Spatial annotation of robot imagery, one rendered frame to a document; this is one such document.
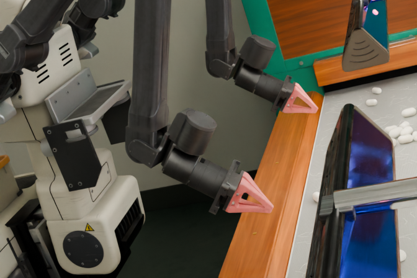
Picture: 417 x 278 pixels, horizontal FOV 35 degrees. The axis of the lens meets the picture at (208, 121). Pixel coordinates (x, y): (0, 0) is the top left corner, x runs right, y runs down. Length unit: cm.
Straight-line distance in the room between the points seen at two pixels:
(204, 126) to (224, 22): 47
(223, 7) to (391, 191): 102
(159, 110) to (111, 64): 207
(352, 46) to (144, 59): 36
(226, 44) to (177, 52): 155
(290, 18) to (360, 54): 83
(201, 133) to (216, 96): 199
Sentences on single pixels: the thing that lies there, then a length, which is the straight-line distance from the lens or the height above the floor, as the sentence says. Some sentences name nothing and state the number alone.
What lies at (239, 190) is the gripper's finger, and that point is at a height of 91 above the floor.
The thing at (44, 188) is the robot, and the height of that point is 90.
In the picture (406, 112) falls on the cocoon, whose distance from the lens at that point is 169.
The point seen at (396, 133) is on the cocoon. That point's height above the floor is 75.
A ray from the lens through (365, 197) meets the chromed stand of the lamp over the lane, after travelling 57.
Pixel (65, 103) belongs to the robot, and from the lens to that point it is 151.
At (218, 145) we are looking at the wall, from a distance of 320.
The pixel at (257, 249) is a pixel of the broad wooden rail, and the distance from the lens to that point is 125.
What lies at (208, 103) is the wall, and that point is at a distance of 312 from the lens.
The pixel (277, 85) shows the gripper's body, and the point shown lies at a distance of 154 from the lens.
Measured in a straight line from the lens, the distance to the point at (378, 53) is 114.
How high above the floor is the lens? 138
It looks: 18 degrees down
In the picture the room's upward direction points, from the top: 19 degrees counter-clockwise
